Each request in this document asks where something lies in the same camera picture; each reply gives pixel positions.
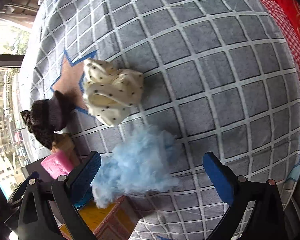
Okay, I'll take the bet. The tan sock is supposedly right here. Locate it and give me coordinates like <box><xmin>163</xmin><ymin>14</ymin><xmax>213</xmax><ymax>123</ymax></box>
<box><xmin>51</xmin><ymin>133</ymin><xmax>80</xmax><ymax>167</ymax></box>

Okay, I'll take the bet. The fluffy light blue cloth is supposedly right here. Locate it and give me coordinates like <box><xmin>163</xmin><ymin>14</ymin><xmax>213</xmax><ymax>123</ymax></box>
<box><xmin>91</xmin><ymin>126</ymin><xmax>180</xmax><ymax>208</ymax></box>

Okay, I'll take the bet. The bright blue mesh cloth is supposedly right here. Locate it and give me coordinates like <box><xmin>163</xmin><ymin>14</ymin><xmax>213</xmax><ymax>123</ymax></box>
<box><xmin>74</xmin><ymin>191</ymin><xmax>93</xmax><ymax>209</ymax></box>

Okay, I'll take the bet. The black knitted cloth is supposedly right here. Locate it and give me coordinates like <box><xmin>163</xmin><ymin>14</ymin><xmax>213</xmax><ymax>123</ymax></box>
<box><xmin>20</xmin><ymin>110</ymin><xmax>55</xmax><ymax>150</ymax></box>

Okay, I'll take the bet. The pink foam sponge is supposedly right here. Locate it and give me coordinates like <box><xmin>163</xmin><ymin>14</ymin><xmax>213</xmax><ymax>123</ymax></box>
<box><xmin>40</xmin><ymin>150</ymin><xmax>74</xmax><ymax>179</ymax></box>

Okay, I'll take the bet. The black storage box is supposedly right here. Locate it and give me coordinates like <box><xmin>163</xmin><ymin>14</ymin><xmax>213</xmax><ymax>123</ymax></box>
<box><xmin>21</xmin><ymin>158</ymin><xmax>53</xmax><ymax>182</ymax></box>

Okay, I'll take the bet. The pink and yellow cardboard box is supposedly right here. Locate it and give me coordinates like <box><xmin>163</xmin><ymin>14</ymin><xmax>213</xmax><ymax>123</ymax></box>
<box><xmin>78</xmin><ymin>196</ymin><xmax>139</xmax><ymax>240</ymax></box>

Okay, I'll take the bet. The dark brown rolled sock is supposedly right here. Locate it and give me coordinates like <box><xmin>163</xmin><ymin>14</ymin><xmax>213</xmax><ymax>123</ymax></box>
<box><xmin>30</xmin><ymin>90</ymin><xmax>75</xmax><ymax>131</ymax></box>

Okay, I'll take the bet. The cream polka dot cloth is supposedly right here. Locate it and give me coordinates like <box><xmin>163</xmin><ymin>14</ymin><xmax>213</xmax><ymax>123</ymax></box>
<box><xmin>82</xmin><ymin>58</ymin><xmax>144</xmax><ymax>127</ymax></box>

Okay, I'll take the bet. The grey checked star tablecloth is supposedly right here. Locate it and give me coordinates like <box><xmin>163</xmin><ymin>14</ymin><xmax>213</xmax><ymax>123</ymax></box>
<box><xmin>20</xmin><ymin>0</ymin><xmax>300</xmax><ymax>239</ymax></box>

